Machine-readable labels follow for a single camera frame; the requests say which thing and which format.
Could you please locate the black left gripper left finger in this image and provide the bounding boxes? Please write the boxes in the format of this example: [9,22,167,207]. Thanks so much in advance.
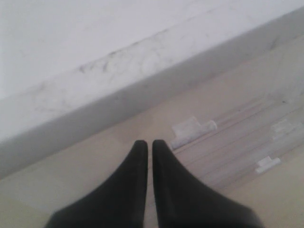
[46,140,148,228]

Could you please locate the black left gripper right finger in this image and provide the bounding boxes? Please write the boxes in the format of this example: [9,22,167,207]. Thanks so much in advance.
[152,140,260,228]

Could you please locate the top left clear drawer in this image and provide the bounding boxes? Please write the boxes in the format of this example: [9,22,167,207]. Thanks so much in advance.
[113,39,304,188]

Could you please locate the white plastic drawer cabinet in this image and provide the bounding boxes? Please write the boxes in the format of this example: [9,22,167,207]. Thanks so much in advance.
[0,0,304,178]

